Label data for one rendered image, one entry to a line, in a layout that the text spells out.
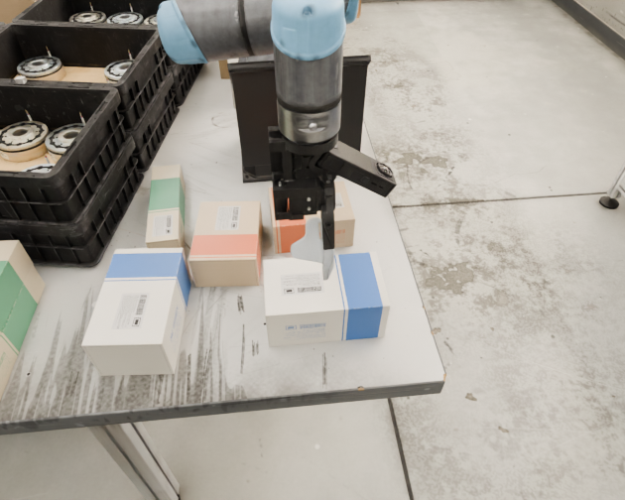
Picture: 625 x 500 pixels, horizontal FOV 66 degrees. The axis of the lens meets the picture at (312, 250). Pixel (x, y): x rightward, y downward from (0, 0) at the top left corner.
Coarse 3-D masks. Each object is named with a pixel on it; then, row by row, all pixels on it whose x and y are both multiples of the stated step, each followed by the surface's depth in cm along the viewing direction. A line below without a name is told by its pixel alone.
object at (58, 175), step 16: (112, 96) 94; (96, 112) 91; (112, 112) 94; (96, 128) 89; (80, 144) 84; (64, 160) 80; (0, 176) 77; (16, 176) 77; (32, 176) 77; (48, 176) 77; (64, 176) 80
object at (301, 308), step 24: (264, 264) 83; (288, 264) 83; (312, 264) 83; (336, 264) 83; (360, 264) 83; (264, 288) 79; (288, 288) 79; (312, 288) 79; (336, 288) 79; (360, 288) 79; (384, 288) 79; (288, 312) 76; (312, 312) 76; (336, 312) 76; (360, 312) 77; (384, 312) 78; (288, 336) 80; (312, 336) 81; (336, 336) 81; (360, 336) 82
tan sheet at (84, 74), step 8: (72, 72) 123; (80, 72) 123; (88, 72) 123; (96, 72) 123; (64, 80) 120; (72, 80) 120; (80, 80) 120; (88, 80) 120; (96, 80) 120; (104, 80) 120
